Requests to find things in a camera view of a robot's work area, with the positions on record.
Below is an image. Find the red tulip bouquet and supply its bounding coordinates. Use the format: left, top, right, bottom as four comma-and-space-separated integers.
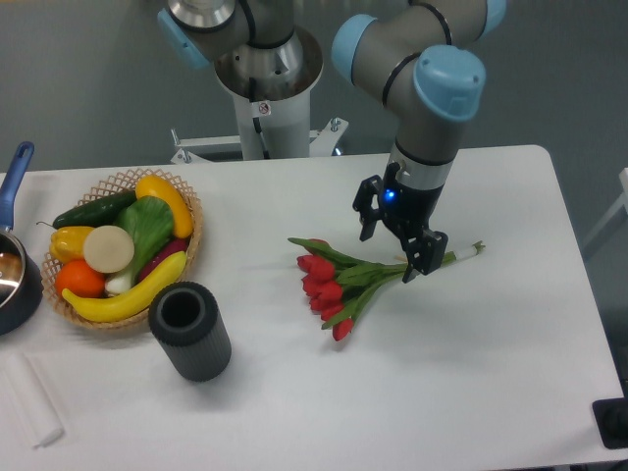
287, 236, 487, 342

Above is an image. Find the woven wicker basket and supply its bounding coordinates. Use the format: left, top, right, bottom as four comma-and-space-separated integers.
41, 168, 203, 330

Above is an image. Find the white furniture at right edge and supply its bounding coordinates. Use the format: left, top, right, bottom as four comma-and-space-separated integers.
583, 168, 627, 253

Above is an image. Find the white metal base frame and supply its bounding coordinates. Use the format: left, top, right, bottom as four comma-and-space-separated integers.
170, 117, 349, 165

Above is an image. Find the green cucumber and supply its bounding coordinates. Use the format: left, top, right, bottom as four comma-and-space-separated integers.
37, 190, 136, 230

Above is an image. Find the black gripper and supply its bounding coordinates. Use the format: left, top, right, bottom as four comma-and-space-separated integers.
352, 162, 448, 284

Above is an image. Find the green bok choy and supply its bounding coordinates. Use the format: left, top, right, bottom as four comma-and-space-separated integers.
105, 196, 174, 296

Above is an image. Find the blue-handled dark saucepan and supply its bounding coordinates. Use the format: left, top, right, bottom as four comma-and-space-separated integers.
1, 141, 43, 336

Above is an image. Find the black device at table edge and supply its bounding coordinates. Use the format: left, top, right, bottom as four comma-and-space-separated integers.
592, 397, 627, 449

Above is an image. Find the yellow bell pepper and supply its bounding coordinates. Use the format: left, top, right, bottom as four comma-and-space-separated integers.
49, 226, 94, 264

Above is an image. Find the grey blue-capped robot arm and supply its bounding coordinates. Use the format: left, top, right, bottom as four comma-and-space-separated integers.
157, 1, 506, 280

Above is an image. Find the round beige disc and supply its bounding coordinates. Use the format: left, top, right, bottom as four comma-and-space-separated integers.
82, 226, 134, 274

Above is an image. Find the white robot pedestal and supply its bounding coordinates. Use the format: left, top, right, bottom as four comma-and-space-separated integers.
214, 26, 323, 160

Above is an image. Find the short yellow squash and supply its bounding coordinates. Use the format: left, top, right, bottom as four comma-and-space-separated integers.
135, 175, 193, 238

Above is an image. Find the long yellow squash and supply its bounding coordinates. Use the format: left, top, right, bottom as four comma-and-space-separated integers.
62, 251, 187, 323

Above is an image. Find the dark grey ribbed vase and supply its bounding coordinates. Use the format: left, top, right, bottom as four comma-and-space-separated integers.
148, 282, 232, 383

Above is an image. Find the purple eggplant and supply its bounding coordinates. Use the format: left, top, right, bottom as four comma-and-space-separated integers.
136, 238, 188, 283

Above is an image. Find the white folded cloth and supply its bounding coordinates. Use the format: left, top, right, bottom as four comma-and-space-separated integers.
4, 352, 65, 448

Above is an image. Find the orange fruit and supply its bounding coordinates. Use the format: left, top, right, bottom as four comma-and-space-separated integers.
55, 260, 105, 298

